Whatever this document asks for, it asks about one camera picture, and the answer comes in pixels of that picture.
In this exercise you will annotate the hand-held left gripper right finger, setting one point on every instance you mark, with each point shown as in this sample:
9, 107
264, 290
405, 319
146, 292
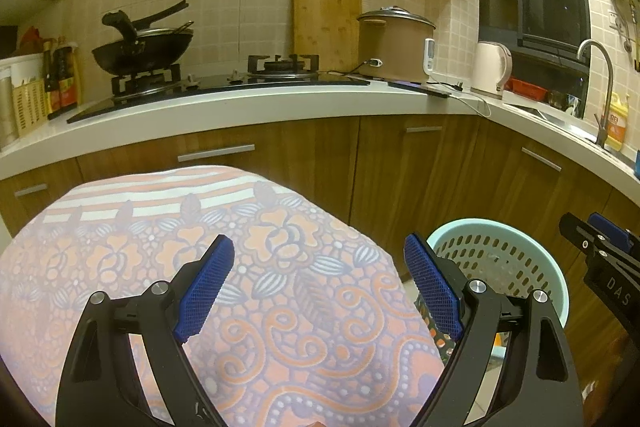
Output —
432, 292

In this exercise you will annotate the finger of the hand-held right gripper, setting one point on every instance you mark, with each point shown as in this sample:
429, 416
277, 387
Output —
610, 229
580, 233

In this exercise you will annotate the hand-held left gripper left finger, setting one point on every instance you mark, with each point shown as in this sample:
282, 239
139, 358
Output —
207, 292

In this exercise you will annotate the light blue plastic basket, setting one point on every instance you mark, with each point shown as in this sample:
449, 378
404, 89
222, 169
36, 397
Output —
500, 252

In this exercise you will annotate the floral patterned tablecloth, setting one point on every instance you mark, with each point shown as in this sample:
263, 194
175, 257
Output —
150, 247

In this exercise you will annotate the yellow detergent bottle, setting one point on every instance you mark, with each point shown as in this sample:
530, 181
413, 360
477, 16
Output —
619, 122

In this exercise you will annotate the steel sink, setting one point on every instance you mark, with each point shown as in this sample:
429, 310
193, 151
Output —
550, 114

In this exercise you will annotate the steel faucet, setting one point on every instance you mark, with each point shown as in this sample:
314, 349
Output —
607, 77

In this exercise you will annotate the red container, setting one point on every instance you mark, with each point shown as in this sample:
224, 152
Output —
525, 89

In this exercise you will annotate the white electric kettle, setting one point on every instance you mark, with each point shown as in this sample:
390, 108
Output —
490, 69

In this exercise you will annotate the dark flat phone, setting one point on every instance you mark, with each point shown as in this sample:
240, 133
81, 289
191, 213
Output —
420, 88

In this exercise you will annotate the black glass gas hob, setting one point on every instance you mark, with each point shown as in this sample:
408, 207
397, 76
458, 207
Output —
225, 84

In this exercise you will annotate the black burner grate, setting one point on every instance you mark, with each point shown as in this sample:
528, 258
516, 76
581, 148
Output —
282, 64
145, 82

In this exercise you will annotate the white kitchen timer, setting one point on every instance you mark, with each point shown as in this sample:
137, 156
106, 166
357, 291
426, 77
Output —
429, 56

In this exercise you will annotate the black wok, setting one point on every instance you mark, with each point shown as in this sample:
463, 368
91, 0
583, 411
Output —
140, 54

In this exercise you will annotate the beige rice cooker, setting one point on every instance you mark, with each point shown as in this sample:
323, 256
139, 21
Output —
395, 47

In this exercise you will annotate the yellow slotted plastic basket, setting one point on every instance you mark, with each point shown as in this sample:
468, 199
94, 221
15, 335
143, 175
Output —
30, 109

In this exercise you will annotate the dark sauce bottle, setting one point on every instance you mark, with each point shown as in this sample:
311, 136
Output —
51, 82
69, 77

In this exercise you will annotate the steel cylindrical canister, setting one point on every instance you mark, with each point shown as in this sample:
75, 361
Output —
6, 112

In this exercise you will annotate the bamboo cutting board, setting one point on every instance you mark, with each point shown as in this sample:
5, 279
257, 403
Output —
325, 22

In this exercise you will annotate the crumpled red packaging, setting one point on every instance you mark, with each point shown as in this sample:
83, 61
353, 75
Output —
32, 39

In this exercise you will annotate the wall rack with utensils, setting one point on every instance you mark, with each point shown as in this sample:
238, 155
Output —
625, 22

